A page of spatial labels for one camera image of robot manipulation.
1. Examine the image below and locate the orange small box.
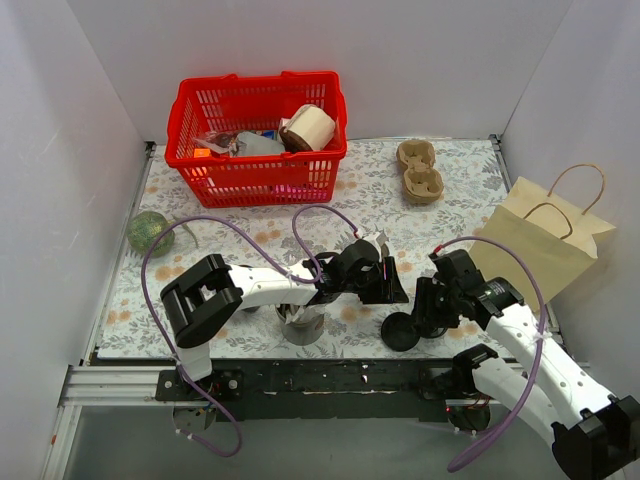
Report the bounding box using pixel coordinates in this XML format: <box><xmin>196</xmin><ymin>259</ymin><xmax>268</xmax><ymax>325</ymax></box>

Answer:
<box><xmin>194</xmin><ymin>148</ymin><xmax>211</xmax><ymax>158</ymax></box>

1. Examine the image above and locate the red plastic shopping basket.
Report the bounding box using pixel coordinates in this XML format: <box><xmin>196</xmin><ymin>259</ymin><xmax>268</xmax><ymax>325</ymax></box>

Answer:
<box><xmin>165</xmin><ymin>71</ymin><xmax>347</xmax><ymax>208</ymax></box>

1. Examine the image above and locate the cardboard cup carrier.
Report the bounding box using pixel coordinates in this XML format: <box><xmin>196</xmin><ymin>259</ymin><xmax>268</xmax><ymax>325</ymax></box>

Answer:
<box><xmin>396</xmin><ymin>139</ymin><xmax>444</xmax><ymax>205</ymax></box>

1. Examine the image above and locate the clear snack packet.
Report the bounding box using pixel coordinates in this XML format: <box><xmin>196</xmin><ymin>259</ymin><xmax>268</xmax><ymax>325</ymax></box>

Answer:
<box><xmin>193</xmin><ymin>131</ymin><xmax>238</xmax><ymax>156</ymax></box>

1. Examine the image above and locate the kraft paper bag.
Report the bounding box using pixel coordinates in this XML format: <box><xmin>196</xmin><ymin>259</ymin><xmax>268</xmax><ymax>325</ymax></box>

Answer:
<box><xmin>478</xmin><ymin>176</ymin><xmax>615</xmax><ymax>303</ymax></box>

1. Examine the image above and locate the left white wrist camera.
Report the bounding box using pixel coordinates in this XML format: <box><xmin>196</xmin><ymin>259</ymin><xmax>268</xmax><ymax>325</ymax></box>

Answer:
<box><xmin>357</xmin><ymin>230</ymin><xmax>390</xmax><ymax>258</ymax></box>

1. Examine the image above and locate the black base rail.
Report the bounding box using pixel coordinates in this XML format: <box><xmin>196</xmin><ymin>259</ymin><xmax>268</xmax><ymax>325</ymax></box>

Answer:
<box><xmin>154</xmin><ymin>355</ymin><xmax>521</xmax><ymax>422</ymax></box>

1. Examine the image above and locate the black cup lid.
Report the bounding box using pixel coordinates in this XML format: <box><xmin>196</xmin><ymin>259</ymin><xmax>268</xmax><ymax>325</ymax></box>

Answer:
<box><xmin>380</xmin><ymin>312</ymin><xmax>420</xmax><ymax>352</ymax></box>

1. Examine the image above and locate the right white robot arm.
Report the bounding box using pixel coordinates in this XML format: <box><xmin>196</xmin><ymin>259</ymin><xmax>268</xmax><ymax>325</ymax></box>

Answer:
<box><xmin>414</xmin><ymin>250</ymin><xmax>639</xmax><ymax>479</ymax></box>

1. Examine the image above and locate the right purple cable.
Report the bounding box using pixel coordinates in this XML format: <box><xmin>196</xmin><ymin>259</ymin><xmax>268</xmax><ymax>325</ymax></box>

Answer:
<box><xmin>429</xmin><ymin>235</ymin><xmax>546</xmax><ymax>474</ymax></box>

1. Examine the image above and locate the beige paper roll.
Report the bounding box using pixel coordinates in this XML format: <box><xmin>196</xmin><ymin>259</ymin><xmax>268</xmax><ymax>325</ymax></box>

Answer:
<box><xmin>279</xmin><ymin>104</ymin><xmax>336</xmax><ymax>153</ymax></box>

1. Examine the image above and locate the grey plastic pouch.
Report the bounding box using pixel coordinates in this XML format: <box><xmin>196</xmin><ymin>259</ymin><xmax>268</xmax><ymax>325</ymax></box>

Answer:
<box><xmin>236</xmin><ymin>131</ymin><xmax>285</xmax><ymax>157</ymax></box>

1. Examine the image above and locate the floral table mat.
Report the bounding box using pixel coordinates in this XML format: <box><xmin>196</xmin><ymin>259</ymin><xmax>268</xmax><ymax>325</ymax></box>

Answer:
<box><xmin>96</xmin><ymin>139</ymin><xmax>507</xmax><ymax>362</ymax></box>

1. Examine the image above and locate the green melon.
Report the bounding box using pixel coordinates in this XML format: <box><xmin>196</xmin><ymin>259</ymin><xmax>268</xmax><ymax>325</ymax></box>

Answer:
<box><xmin>126</xmin><ymin>211</ymin><xmax>175</xmax><ymax>258</ymax></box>

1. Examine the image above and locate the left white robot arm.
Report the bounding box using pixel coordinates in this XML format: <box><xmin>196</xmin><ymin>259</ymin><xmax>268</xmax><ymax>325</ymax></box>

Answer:
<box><xmin>160</xmin><ymin>239</ymin><xmax>409</xmax><ymax>400</ymax></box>

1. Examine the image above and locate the grey cup of straws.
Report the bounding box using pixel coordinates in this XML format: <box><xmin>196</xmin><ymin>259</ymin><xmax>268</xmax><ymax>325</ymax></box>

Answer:
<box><xmin>276</xmin><ymin>304</ymin><xmax>325</xmax><ymax>346</ymax></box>

